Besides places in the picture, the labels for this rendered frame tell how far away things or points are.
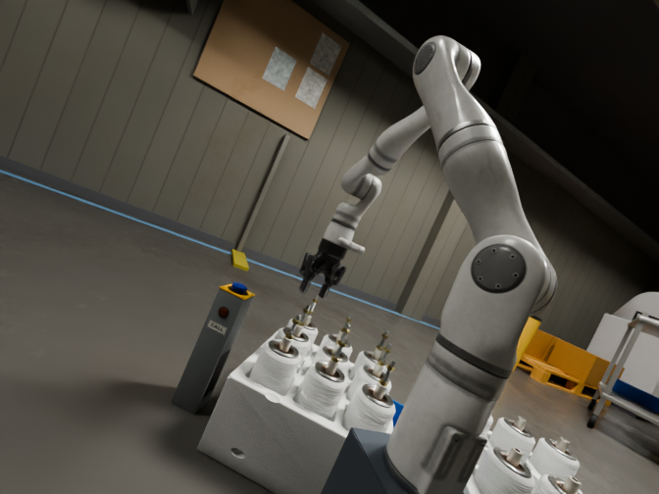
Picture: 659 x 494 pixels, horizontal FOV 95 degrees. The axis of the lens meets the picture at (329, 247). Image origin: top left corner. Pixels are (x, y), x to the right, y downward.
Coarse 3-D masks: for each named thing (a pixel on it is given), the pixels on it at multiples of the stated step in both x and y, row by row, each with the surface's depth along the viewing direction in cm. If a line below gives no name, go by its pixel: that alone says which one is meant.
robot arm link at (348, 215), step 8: (376, 184) 78; (368, 192) 78; (376, 192) 78; (360, 200) 82; (368, 200) 78; (336, 208) 80; (344, 208) 78; (352, 208) 77; (360, 208) 78; (336, 216) 78; (344, 216) 77; (352, 216) 77; (360, 216) 79; (344, 224) 77; (352, 224) 78
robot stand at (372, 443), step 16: (352, 432) 43; (368, 432) 44; (352, 448) 42; (368, 448) 41; (336, 464) 43; (352, 464) 41; (368, 464) 38; (384, 464) 39; (336, 480) 42; (352, 480) 39; (368, 480) 37; (384, 480) 36
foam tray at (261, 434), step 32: (256, 352) 79; (256, 384) 65; (224, 416) 64; (256, 416) 63; (288, 416) 62; (320, 416) 64; (224, 448) 64; (256, 448) 63; (288, 448) 62; (320, 448) 62; (256, 480) 63; (288, 480) 62; (320, 480) 61
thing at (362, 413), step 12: (360, 396) 66; (348, 408) 68; (360, 408) 65; (372, 408) 63; (384, 408) 64; (348, 420) 66; (360, 420) 64; (372, 420) 63; (384, 420) 64; (384, 432) 65
